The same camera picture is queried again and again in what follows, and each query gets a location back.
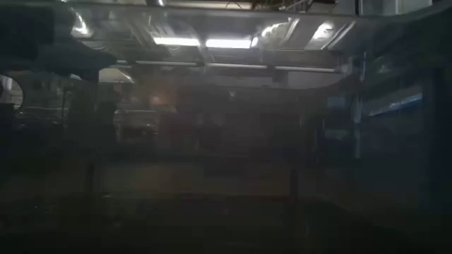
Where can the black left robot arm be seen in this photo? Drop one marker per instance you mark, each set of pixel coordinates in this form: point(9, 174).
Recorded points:
point(28, 31)

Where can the translucent grey plastic bin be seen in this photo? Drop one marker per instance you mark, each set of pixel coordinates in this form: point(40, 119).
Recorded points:
point(247, 211)

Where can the white ceiling light panel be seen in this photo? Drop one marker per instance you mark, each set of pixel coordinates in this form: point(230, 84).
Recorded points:
point(326, 31)
point(279, 30)

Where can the grey horizontal rail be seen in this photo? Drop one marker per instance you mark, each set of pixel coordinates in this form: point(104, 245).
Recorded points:
point(240, 66)

